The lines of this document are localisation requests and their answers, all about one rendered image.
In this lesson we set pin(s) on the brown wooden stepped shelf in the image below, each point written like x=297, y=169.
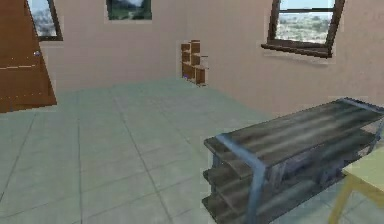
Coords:
x=194, y=63

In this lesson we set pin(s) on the grey wood metal shelf unit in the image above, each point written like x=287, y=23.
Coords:
x=293, y=133

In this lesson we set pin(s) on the framed landscape picture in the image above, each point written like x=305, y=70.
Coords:
x=129, y=9

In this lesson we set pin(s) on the dark framed window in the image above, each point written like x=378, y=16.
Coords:
x=45, y=20
x=303, y=28

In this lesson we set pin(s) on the round silver door knob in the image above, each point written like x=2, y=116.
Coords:
x=37, y=53

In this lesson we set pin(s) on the brown wooden room door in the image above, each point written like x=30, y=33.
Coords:
x=20, y=73

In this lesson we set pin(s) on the pale yellow table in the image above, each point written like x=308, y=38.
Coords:
x=366, y=176

